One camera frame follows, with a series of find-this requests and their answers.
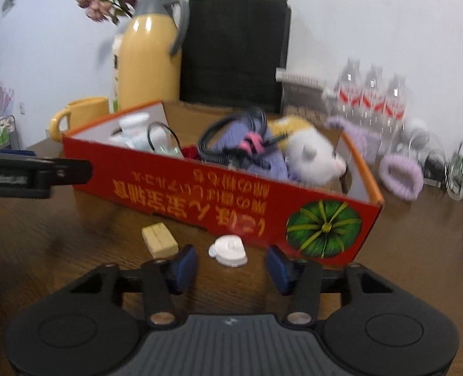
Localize purple fluffy band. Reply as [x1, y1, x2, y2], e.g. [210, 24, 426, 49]
[378, 154, 425, 201]
[325, 115, 369, 165]

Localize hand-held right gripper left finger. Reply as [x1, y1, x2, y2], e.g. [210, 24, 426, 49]
[70, 244, 198, 328]

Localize pink cable strap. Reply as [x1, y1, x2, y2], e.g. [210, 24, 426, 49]
[235, 133, 265, 153]

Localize purple wall decal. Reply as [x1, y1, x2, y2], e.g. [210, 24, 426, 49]
[0, 72, 16, 116]

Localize yellow white plush toy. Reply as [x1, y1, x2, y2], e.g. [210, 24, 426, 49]
[268, 115, 347, 185]

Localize clear nut container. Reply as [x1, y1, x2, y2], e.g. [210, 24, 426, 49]
[274, 67, 334, 124]

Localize white tangled cables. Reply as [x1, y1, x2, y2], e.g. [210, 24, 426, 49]
[408, 133, 463, 200]

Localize yellow mug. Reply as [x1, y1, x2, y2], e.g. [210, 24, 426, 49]
[49, 97, 111, 139]

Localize small white fan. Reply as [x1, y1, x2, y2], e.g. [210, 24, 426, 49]
[396, 119, 430, 157]

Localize black charger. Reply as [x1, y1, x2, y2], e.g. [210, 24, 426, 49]
[423, 153, 447, 186]

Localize white heart-shaped cap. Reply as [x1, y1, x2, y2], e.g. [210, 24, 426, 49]
[208, 234, 248, 268]

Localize white plastic bottle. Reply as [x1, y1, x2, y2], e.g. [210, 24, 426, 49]
[118, 113, 152, 138]

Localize white green carton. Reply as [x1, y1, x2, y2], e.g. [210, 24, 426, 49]
[111, 33, 123, 112]

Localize red printed cardboard box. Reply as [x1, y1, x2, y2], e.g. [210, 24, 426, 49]
[62, 100, 385, 270]

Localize thin black cable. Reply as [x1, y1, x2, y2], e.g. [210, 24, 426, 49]
[147, 122, 185, 159]

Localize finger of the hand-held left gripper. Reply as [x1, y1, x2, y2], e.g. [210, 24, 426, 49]
[49, 158, 94, 189]

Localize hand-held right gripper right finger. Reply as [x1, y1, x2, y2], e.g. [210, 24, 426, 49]
[266, 245, 393, 328]

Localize black braided cable coil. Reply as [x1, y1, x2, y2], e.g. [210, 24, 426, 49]
[197, 107, 291, 165]

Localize purple knitted cloth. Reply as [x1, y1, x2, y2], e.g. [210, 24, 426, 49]
[206, 119, 295, 183]

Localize yellow thermos jug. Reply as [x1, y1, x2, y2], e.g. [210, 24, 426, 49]
[116, 0, 189, 111]

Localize small wooden block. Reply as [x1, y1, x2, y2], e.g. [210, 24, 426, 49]
[141, 222, 179, 259]

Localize black paper bag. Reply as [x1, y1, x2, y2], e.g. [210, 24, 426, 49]
[180, 0, 292, 115]

